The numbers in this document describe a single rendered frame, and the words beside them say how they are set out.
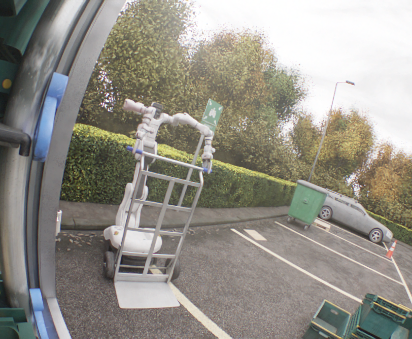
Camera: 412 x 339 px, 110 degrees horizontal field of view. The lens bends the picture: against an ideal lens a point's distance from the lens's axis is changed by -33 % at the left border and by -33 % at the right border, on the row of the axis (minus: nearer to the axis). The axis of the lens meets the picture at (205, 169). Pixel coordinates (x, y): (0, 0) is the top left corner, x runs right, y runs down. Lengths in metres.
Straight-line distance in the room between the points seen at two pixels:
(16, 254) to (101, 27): 0.64
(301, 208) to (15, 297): 6.72
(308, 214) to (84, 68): 6.54
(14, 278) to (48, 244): 0.56
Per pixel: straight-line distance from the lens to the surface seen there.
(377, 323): 2.24
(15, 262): 0.28
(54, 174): 0.73
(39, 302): 0.34
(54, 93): 0.21
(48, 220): 0.79
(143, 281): 2.22
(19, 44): 0.30
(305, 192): 6.71
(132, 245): 2.11
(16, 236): 0.26
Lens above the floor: 1.43
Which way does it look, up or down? 6 degrees down
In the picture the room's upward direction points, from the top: 19 degrees clockwise
